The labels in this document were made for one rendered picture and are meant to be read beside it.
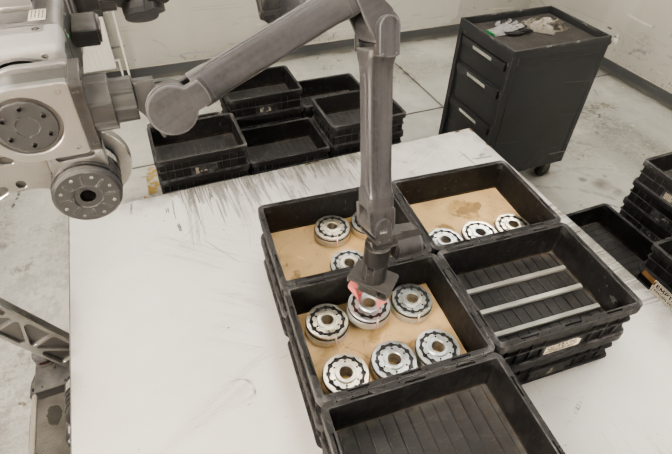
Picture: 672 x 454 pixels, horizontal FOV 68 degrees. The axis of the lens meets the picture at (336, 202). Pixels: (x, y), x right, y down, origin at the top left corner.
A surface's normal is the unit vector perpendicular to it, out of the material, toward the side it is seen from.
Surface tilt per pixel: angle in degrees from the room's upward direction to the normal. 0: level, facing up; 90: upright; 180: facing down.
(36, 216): 0
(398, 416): 0
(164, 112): 71
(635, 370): 0
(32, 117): 90
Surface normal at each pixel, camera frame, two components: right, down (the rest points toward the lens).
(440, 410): 0.03, -0.76
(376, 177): 0.32, 0.30
